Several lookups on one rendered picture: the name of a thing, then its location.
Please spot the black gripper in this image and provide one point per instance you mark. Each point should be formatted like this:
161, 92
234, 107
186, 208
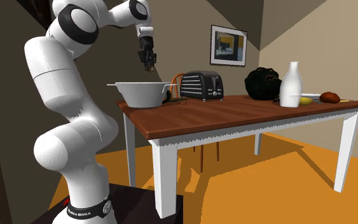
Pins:
146, 49

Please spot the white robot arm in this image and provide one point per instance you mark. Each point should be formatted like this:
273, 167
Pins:
61, 93

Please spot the orange wooden chair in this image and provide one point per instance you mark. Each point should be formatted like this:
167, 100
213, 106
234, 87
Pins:
175, 83

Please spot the green round object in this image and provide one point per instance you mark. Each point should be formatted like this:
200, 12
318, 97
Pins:
168, 97

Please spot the black toaster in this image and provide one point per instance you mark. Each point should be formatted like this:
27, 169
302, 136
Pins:
200, 85

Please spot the wooden table with white legs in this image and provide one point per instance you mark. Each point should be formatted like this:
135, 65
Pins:
216, 114

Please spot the black bag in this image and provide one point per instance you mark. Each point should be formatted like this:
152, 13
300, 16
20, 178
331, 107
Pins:
262, 83

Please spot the white bottle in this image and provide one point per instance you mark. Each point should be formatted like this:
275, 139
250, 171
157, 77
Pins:
291, 86

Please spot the dark robot stand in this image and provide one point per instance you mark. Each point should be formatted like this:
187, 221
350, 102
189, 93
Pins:
135, 204

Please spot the yellow banana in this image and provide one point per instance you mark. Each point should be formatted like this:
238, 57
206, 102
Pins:
305, 101

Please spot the brown bread loaf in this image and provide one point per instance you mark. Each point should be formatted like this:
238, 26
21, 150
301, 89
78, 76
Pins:
330, 97

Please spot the framed wall picture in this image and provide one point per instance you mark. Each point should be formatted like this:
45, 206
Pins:
228, 46

